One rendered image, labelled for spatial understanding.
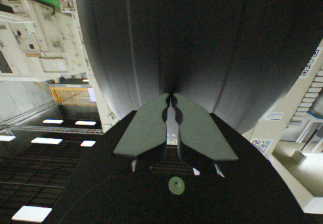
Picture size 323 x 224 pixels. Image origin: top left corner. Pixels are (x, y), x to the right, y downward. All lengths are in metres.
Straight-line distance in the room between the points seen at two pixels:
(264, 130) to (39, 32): 4.83
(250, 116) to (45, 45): 4.71
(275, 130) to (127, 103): 0.49
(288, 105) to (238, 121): 0.33
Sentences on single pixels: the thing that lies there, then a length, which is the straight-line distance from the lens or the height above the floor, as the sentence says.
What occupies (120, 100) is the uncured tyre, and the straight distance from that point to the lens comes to 0.16.
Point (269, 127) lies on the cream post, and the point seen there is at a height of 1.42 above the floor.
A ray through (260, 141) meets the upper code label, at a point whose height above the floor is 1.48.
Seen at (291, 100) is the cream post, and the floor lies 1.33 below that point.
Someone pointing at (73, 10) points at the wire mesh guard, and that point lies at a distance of 0.92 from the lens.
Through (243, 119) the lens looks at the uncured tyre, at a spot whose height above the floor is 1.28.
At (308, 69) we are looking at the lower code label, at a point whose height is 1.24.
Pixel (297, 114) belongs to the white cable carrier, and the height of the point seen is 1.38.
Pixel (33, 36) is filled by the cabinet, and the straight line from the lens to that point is 4.92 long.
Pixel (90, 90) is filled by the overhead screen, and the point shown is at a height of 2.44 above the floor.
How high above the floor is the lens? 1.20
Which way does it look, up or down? 25 degrees up
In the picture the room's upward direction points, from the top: 180 degrees counter-clockwise
